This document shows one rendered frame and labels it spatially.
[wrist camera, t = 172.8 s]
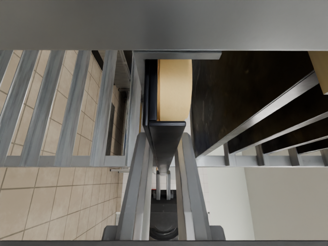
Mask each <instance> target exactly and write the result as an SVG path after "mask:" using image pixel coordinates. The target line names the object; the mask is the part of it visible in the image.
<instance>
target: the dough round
mask: <svg viewBox="0 0 328 246"><path fill-rule="evenodd" d="M191 95H192V60H163V59H158V102H157V119H160V121H185V119H187V118H188V115H189V111H190V105H191Z"/></svg>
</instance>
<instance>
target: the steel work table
mask: <svg viewBox="0 0 328 246"><path fill-rule="evenodd" d="M118 91H127V101H124V103H126V113H125V125H124V137H123V154H122V156H125V138H126V131H127V129H126V125H127V115H128V100H129V91H130V89H118ZM110 171H118V173H129V171H130V169H128V167H121V169H110ZM152 173H154V174H156V167H153V169H152Z"/></svg>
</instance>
